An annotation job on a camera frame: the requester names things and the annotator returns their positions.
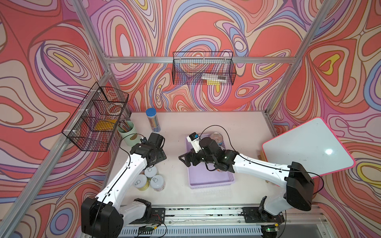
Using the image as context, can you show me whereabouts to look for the black wire basket back wall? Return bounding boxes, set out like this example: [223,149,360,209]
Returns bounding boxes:
[172,50,237,86]

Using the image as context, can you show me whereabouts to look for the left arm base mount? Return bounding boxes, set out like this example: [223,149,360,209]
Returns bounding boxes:
[132,198,166,224]

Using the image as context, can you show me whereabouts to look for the black wire basket wall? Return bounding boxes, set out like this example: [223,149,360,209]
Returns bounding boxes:
[62,82,129,152]
[172,50,237,86]

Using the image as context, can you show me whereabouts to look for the wooden board stand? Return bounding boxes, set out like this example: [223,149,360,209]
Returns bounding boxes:
[258,151,267,161]

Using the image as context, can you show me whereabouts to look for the white board pink frame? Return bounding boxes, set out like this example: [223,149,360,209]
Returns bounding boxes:
[262,117,356,176]

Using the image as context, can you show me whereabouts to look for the items in back basket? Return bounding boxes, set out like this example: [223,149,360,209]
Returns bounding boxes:
[201,73,227,85]

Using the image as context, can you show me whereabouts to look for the clear tube blue lid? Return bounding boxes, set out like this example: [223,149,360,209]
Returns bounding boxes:
[145,108,161,132]

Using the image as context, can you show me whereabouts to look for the large blue label can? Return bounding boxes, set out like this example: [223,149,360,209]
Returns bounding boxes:
[209,132,224,146]

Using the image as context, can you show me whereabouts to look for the yellow item in left basket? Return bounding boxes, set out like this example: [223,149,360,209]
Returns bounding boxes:
[93,119,117,132]

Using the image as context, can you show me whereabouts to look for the purple plastic perforated basket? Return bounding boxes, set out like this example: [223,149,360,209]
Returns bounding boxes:
[187,134,234,188]

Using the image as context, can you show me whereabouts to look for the yellow label pull-tab can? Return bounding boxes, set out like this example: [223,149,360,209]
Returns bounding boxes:
[133,174,149,191]

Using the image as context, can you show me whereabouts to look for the silver pull-tab can front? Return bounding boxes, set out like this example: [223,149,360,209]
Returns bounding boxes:
[150,175,166,191]

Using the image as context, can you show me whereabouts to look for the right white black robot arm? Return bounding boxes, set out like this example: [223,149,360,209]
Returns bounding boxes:
[179,136,315,216]

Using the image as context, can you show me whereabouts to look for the black wire basket left wall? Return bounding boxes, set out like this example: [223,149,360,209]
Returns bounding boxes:
[62,82,129,152]

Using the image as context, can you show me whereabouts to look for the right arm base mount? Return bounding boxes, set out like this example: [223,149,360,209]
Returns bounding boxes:
[241,196,285,224]

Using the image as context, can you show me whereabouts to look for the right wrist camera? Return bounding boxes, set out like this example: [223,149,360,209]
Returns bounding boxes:
[187,132,201,153]

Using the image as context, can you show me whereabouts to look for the green cup with pencils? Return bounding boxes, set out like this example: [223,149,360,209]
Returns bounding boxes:
[117,120,140,147]

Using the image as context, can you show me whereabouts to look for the aluminium rail front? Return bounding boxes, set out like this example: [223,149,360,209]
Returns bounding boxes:
[117,204,335,238]

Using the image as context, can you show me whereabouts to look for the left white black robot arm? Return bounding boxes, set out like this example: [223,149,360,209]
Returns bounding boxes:
[81,133,167,238]

